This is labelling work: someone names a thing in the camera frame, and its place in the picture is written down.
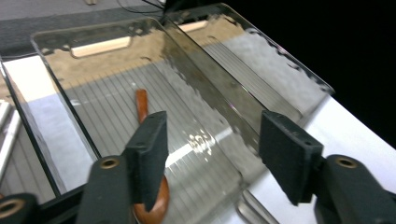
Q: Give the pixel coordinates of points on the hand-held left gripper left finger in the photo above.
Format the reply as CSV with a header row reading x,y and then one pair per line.
x,y
149,155

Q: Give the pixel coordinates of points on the white table cover sheet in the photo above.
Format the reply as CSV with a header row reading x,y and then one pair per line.
x,y
342,130

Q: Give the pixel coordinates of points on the smoky clear plastic bin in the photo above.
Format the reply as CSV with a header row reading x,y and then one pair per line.
x,y
109,87
12,177
264,68

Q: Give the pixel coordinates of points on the black curtain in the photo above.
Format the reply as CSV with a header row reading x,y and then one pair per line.
x,y
342,46

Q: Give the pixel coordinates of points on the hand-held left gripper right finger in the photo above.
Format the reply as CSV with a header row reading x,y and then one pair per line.
x,y
289,155

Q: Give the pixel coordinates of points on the brown spoon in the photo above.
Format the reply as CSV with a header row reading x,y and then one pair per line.
x,y
142,102

